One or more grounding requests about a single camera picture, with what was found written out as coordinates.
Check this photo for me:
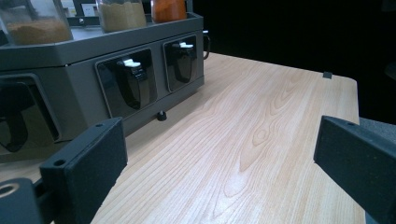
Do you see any dark grey corner rack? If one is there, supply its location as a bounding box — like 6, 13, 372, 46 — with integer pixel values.
0, 0, 212, 157

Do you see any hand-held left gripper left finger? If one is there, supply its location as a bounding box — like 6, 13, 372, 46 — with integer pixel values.
39, 117, 129, 224

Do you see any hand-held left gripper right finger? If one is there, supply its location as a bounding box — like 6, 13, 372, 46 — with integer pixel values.
313, 115, 396, 224

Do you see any spice jar with tan powder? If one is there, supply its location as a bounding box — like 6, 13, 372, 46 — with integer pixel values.
95, 0, 148, 34

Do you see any spice jar with spout lid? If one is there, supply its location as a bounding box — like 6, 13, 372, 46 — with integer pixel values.
0, 0, 74, 46

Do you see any spice jar with orange powder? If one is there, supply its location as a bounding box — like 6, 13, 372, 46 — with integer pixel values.
150, 0, 188, 24

